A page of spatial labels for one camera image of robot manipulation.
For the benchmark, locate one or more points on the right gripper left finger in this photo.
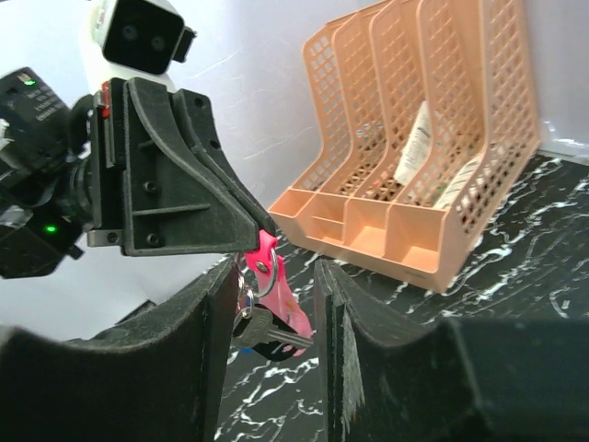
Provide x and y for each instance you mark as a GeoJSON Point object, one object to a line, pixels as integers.
{"type": "Point", "coordinates": [158, 376]}

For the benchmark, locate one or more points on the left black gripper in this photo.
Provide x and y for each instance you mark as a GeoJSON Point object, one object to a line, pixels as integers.
{"type": "Point", "coordinates": [173, 203]}

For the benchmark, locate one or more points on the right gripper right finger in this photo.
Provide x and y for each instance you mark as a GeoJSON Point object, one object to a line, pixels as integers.
{"type": "Point", "coordinates": [385, 377]}

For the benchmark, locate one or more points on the key with black tag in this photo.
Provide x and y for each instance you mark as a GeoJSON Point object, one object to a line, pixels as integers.
{"type": "Point", "coordinates": [269, 319]}

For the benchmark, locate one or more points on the pink strap keyring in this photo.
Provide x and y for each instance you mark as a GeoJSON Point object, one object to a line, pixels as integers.
{"type": "Point", "coordinates": [277, 328]}

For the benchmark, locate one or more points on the key with blue tag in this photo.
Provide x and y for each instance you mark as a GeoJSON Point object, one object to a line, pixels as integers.
{"type": "Point", "coordinates": [241, 322]}

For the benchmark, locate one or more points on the white label packet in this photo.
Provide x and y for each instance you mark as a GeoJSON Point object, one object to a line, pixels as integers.
{"type": "Point", "coordinates": [455, 186]}

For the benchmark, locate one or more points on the white paper card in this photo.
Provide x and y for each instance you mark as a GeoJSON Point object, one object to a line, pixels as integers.
{"type": "Point", "coordinates": [417, 149]}

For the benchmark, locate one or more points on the orange plastic file organizer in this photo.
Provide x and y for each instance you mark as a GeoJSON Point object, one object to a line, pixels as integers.
{"type": "Point", "coordinates": [369, 72]}

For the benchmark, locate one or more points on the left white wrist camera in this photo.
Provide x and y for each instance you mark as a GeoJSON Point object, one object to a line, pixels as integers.
{"type": "Point", "coordinates": [128, 39]}

